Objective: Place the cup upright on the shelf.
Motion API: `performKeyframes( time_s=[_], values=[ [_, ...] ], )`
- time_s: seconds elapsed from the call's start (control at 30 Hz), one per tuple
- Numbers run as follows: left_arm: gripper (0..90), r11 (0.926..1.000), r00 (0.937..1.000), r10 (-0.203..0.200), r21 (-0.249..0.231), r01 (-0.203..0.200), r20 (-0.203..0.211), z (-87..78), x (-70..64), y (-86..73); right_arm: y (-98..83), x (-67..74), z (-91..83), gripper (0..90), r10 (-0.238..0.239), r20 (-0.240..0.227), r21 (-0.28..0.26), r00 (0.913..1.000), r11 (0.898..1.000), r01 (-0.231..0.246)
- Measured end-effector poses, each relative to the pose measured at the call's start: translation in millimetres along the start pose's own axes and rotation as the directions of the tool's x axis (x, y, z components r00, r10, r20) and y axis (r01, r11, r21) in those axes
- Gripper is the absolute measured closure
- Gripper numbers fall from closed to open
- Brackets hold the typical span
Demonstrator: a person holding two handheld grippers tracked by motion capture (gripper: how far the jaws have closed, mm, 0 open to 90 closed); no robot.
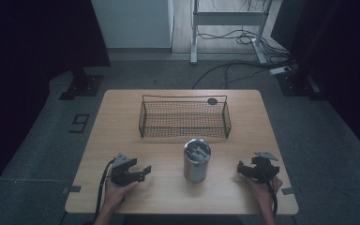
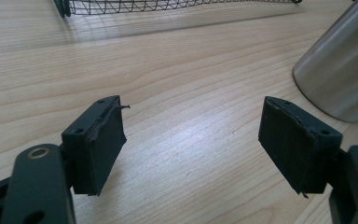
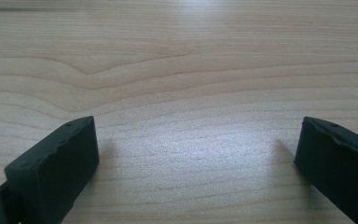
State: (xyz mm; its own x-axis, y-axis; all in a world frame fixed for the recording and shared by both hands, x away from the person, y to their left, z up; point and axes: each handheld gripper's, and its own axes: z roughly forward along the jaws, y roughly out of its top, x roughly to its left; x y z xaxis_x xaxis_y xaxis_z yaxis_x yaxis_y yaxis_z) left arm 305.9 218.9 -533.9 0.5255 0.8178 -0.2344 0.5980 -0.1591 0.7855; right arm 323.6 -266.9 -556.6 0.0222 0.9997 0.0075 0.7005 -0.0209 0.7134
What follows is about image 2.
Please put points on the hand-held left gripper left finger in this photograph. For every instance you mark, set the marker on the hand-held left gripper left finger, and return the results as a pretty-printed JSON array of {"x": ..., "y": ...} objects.
[{"x": 101, "y": 149}]

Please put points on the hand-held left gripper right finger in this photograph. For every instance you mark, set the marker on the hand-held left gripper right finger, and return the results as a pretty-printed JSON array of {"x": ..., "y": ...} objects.
[{"x": 295, "y": 149}]

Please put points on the stainless steel cup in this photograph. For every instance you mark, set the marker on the stainless steel cup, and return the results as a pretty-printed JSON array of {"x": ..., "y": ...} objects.
[{"x": 341, "y": 65}]

